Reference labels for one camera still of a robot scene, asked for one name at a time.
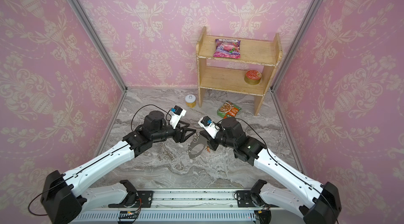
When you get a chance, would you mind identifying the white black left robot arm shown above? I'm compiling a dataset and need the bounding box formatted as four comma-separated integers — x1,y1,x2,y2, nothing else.
40,110,196,224

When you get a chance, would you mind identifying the green orange noodle packet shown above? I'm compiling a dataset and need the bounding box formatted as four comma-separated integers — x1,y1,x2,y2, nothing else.
217,101,242,118

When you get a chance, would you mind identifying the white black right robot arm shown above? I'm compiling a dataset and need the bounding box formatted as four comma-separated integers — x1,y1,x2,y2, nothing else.
198,116,342,224

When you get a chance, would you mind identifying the wooden two-tier shelf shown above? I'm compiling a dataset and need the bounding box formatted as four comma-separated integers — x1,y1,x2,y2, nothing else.
196,26,283,116

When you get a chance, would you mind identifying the pink snack packet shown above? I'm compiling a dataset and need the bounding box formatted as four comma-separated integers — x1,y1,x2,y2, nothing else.
213,38,241,59

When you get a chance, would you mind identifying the white-lidded yellow can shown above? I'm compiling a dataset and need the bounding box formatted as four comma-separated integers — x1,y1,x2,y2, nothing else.
185,94,196,108

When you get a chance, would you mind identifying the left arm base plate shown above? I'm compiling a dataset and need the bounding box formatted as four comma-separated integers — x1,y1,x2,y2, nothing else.
108,190,154,209

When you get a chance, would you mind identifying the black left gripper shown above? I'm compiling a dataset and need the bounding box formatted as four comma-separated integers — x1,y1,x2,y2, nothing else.
151,120,197,143

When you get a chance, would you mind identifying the aluminium front rail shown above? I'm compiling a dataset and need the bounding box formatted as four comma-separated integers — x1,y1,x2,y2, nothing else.
72,188,304,224

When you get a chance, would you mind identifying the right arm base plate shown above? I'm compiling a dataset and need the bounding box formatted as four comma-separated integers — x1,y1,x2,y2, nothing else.
234,190,269,208

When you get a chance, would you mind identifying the red-lidded gold tin can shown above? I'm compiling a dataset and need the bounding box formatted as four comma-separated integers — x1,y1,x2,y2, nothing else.
244,69,262,85

